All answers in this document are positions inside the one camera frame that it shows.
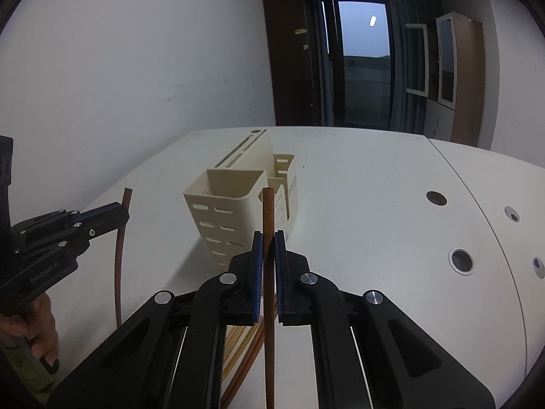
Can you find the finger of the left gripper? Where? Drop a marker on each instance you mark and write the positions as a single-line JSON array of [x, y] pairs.
[[86, 225], [44, 225]]

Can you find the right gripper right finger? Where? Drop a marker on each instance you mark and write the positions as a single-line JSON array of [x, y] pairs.
[[367, 352]]

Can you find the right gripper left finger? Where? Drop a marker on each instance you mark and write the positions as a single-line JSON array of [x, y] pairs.
[[169, 353]]

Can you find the light bamboo chopstick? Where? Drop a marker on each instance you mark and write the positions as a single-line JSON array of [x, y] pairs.
[[242, 347], [227, 364], [232, 336]]

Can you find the dark brown chopstick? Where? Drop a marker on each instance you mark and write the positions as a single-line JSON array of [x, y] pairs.
[[268, 222], [264, 339], [118, 259], [229, 394]]

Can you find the person's left hand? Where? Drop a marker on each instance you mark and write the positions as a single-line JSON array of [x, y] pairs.
[[38, 326]]

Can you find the cream plastic utensil holder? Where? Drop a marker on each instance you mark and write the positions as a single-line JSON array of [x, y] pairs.
[[225, 201]]

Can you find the dark wooden cabinet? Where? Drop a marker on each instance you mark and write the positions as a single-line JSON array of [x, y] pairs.
[[290, 57]]

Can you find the brown glass-door cabinet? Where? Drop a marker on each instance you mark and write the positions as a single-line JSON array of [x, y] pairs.
[[462, 74]]

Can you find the glass balcony door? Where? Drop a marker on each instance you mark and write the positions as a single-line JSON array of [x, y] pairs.
[[360, 52]]

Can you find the dark blue curtain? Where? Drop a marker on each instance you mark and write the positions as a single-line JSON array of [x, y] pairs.
[[408, 110]]

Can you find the table cable grommet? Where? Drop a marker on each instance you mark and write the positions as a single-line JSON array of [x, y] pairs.
[[538, 267], [512, 214], [461, 261], [436, 198]]

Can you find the open white window frame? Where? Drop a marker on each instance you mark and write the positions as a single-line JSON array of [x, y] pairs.
[[417, 60]]

